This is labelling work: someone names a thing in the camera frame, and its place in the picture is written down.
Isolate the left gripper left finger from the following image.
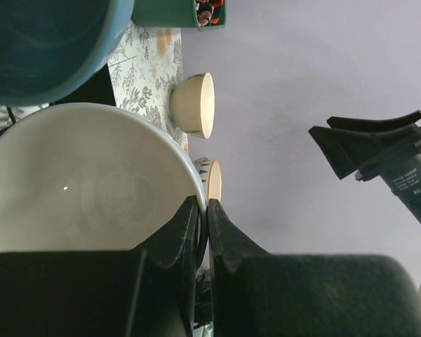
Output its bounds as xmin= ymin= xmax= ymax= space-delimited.
xmin=140 ymin=196 xmax=199 ymax=336

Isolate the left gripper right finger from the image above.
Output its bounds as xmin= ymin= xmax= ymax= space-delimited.
xmin=208 ymin=199 xmax=269 ymax=336

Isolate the white bowl patterned rim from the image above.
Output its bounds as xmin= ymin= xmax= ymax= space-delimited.
xmin=193 ymin=157 xmax=222 ymax=203

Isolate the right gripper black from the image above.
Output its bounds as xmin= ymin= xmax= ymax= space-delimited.
xmin=309 ymin=110 xmax=421 ymax=224

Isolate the plain white bowl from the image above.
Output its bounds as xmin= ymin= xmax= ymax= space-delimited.
xmin=0 ymin=103 xmax=207 ymax=252

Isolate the green compartment organizer tray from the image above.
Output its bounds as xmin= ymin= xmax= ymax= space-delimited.
xmin=131 ymin=0 xmax=226 ymax=32

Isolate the blue ceramic bowl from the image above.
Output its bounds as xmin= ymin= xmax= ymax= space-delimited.
xmin=0 ymin=0 xmax=134 ymax=106

